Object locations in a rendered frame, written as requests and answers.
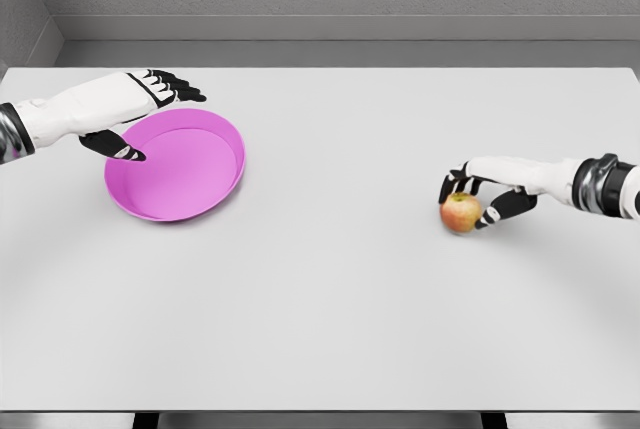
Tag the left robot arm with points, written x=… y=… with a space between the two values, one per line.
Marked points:
x=45 y=119

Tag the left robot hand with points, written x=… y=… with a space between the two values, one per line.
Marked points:
x=120 y=96

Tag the red yellow apple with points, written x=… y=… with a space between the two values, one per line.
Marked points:
x=460 y=213

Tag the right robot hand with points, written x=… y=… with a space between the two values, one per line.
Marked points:
x=492 y=176

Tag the pink round plate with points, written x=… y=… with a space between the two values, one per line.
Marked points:
x=182 y=171

